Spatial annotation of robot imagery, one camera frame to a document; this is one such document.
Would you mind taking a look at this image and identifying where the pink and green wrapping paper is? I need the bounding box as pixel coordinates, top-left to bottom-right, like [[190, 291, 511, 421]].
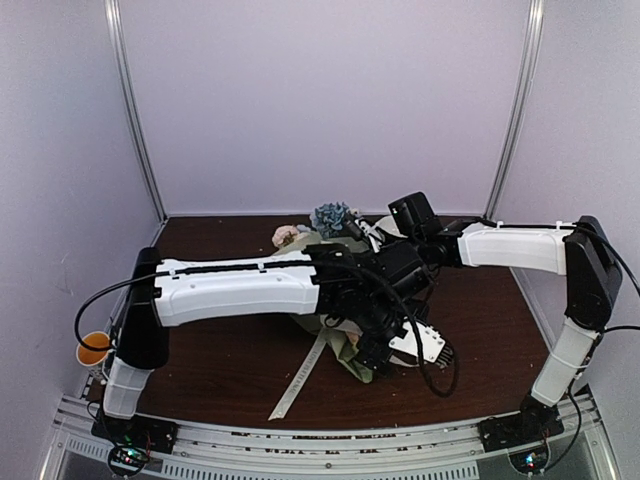
[[275, 231, 374, 384]]

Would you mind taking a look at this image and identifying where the white ribbon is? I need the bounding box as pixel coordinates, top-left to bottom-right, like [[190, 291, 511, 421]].
[[268, 329, 326, 421]]

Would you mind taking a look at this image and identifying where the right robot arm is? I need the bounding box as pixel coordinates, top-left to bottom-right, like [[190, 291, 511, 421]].
[[374, 192, 626, 452]]

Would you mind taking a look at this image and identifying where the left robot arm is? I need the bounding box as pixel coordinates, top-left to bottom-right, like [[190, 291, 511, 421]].
[[100, 241, 444, 444]]

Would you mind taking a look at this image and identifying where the white and dark bowl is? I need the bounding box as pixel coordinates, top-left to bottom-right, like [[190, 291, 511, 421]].
[[375, 215, 404, 238]]

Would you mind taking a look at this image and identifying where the orange and white cup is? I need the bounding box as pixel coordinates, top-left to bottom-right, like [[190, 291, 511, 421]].
[[76, 331, 115, 384]]

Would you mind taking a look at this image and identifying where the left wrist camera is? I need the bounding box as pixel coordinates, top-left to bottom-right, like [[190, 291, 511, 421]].
[[388, 321, 454, 369]]

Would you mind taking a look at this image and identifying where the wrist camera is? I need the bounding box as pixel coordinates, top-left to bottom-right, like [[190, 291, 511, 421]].
[[343, 216, 385, 253], [388, 321, 454, 369]]

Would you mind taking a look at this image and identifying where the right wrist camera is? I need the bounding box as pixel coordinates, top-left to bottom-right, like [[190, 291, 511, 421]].
[[343, 216, 385, 253]]

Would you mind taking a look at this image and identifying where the aluminium front rail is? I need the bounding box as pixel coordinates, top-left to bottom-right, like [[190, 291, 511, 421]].
[[37, 389, 624, 480]]

